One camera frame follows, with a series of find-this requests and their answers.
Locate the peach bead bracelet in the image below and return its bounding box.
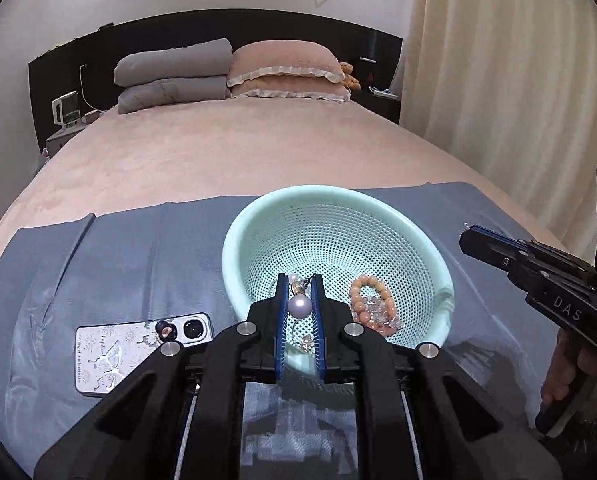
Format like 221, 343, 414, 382
349, 274, 397, 334

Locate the white nightstand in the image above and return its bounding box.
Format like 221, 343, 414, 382
41, 125, 87, 157

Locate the phone with butterfly case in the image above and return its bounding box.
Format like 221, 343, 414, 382
75, 312, 213, 399

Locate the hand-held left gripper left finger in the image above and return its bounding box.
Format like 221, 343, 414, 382
33, 274, 290, 480

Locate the white charger cable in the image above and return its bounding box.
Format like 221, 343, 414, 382
77, 64, 102, 122

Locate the pink crystal bead bracelet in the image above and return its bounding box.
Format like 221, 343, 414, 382
369, 295, 404, 333

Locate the black headboard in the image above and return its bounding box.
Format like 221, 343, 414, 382
28, 8, 404, 156

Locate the dark nightstand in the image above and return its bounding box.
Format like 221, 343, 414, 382
359, 85, 402, 124

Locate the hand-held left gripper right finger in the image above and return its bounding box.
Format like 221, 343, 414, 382
313, 275, 563, 480

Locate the pearl hoop earring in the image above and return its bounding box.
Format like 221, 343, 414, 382
271, 280, 313, 321

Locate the cream curtain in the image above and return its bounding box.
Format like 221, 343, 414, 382
399, 0, 597, 266

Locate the small white appliance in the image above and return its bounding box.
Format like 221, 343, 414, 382
52, 91, 82, 129

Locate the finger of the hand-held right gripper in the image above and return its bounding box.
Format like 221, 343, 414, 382
461, 224, 529, 256
459, 237, 527, 281

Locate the pink frilled pillow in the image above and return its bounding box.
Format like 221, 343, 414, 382
227, 41, 343, 87
228, 77, 352, 103

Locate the mint green plastic basket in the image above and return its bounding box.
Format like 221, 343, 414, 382
222, 185, 455, 376

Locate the bed with beige bedspread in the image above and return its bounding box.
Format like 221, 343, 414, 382
0, 95, 597, 301

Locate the blue cloth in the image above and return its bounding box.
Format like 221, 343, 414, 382
0, 180, 597, 480

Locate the person's right hand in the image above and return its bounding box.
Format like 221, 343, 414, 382
539, 327, 597, 413

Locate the grey folded blanket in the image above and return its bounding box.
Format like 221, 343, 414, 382
117, 76, 229, 115
114, 38, 234, 87

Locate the brown teddy bear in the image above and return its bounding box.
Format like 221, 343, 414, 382
339, 61, 361, 92

